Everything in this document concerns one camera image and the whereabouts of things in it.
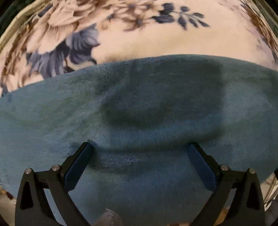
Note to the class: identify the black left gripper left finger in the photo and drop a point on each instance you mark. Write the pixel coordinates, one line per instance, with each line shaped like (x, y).
(32, 206)

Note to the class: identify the blue denim jeans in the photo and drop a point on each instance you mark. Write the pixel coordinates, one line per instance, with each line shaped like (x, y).
(140, 115)

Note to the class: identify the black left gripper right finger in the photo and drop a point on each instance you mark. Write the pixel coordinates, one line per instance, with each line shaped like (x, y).
(247, 207)

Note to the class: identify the floral fleece bed blanket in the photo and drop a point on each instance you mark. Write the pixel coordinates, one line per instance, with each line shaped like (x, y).
(68, 35)

